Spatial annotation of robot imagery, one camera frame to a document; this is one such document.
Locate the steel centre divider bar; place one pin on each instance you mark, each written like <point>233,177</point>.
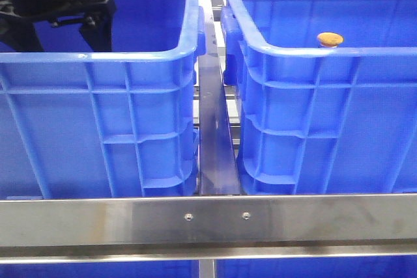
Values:
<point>217,165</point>

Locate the blue bin lower left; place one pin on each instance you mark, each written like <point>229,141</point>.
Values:
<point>169,268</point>

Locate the blue plastic bin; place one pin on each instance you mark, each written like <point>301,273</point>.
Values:
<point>317,120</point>
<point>81,124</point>

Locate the blue plastic bin right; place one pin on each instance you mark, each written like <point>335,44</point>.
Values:
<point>317,120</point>

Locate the blue plastic bin left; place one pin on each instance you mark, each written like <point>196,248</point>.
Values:
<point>81,124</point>

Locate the steel front shelf rail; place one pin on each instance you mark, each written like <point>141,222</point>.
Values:
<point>219,227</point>

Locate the blue bin lower right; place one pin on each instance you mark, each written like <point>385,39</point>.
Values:
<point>388,266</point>

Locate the yellow push button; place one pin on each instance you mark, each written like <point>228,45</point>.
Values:
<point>330,39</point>

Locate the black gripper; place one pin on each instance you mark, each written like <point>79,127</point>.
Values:
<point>95,15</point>

